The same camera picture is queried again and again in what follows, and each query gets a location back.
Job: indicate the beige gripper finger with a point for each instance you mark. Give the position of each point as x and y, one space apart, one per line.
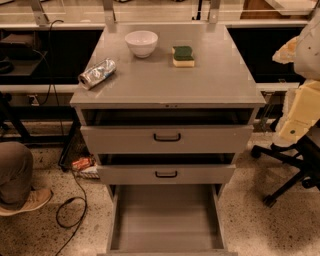
301 110
286 53

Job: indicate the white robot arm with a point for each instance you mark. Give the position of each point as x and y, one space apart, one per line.
307 58

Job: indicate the grey metal drawer cabinet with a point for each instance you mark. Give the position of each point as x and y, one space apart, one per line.
217 91

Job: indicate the open grey bottom drawer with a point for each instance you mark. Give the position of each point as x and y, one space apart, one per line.
166 220

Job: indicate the black office chair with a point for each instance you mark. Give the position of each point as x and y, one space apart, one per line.
304 155

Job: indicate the green yellow sponge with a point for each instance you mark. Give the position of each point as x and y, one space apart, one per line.
183 56

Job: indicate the white ceramic bowl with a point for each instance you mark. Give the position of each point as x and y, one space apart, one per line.
141 43

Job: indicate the orange snack packet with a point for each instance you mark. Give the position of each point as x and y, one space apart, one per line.
82 163

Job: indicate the tan shoe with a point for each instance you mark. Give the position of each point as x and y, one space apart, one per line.
36 200

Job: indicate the person leg khaki trousers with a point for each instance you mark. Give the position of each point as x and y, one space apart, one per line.
16 167

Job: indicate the top drawer with black handle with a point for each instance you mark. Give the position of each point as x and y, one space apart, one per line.
167 140

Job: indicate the drawer with black handle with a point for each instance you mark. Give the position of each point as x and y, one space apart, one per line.
165 174
167 140

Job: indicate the middle drawer with black handle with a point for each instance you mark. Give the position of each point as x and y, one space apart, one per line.
165 174

